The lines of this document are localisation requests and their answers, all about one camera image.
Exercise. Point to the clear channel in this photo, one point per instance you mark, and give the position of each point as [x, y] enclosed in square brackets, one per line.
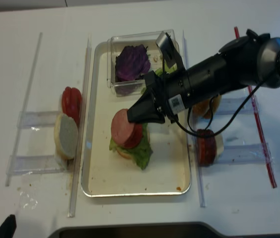
[228, 106]
[245, 154]
[37, 119]
[28, 165]

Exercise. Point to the stack of tomato slices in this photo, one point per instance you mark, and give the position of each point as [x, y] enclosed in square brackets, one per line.
[71, 103]

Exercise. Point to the clear plastic container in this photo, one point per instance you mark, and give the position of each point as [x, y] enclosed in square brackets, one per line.
[115, 46]

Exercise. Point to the sesame bun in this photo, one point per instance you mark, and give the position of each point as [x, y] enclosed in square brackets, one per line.
[201, 108]
[214, 106]

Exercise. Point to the bottom bun on tray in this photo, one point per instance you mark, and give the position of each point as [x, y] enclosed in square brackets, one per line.
[138, 147]

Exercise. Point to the pink meat slice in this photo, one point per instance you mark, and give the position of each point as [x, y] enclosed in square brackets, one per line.
[121, 129]

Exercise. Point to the green lettuce in container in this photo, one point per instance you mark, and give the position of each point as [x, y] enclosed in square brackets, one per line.
[157, 65]

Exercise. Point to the clear rail far left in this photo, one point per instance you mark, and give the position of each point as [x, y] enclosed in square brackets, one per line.
[23, 110]

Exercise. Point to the clear channel lower left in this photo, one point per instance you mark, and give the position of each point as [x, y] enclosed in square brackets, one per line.
[28, 165]

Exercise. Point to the clear rail of tray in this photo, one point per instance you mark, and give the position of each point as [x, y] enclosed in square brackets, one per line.
[77, 160]
[198, 169]

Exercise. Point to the clear channel upper right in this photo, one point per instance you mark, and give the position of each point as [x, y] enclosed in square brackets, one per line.
[228, 106]

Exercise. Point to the sesame bun rear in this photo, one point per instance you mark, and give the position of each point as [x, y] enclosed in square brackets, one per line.
[214, 106]

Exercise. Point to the sesame bun front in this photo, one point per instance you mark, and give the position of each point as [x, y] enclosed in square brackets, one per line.
[201, 108]

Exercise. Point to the purple cabbage leaf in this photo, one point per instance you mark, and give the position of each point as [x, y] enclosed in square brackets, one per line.
[131, 63]

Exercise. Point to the black object bottom left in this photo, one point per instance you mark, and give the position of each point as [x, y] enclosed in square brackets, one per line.
[8, 227]

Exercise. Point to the tomato slice on bun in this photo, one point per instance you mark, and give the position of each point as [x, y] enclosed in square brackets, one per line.
[136, 137]

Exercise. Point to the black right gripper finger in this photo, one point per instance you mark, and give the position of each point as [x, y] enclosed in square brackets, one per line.
[145, 110]

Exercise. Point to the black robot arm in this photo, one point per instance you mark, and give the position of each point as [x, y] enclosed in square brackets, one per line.
[252, 60]

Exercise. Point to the clear channel lower right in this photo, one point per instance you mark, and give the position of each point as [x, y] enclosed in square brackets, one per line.
[245, 154]

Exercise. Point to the metal baking tray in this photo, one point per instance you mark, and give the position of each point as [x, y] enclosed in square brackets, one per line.
[104, 172]

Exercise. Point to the clear rail left of tray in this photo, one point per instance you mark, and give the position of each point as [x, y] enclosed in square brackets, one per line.
[77, 160]

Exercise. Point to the red plastic rail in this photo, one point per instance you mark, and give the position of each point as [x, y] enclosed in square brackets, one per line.
[261, 138]

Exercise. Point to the clear channel upper left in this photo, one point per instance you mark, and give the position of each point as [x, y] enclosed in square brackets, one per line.
[37, 119]

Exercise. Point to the white bread bun half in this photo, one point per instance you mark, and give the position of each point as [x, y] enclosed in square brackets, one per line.
[65, 136]

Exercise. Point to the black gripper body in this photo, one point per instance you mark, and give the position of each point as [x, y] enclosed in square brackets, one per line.
[158, 106]

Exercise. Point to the green lettuce leaf on bun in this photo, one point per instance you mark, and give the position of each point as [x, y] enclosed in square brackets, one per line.
[140, 154]

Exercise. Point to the clear rail right of tray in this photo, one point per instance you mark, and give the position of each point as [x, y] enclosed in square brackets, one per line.
[198, 169]

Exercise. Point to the white pusher block lower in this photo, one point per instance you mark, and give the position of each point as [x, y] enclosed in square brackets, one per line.
[219, 145]

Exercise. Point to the stack of dark meat slices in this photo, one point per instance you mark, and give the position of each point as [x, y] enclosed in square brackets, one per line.
[206, 148]

